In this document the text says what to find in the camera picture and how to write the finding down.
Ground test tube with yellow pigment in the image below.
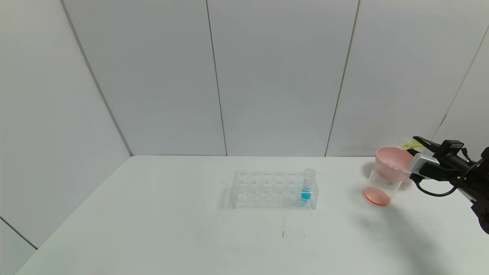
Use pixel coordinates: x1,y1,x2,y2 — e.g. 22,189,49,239
398,138,424,150

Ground clear plastic test tube rack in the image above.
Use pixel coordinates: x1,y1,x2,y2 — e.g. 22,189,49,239
230,171,318,210

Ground test tube with blue pigment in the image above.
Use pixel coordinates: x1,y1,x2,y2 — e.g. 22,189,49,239
301,169,316,202

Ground clear glass beaker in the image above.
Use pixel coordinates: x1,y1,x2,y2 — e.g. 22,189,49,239
363,163,403,207

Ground pink bowl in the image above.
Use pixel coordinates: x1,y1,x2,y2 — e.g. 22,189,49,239
376,147,417,188

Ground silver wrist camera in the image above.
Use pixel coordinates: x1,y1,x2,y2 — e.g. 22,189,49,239
408,153,440,177

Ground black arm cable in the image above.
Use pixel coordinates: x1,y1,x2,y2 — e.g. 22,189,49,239
414,174,461,197

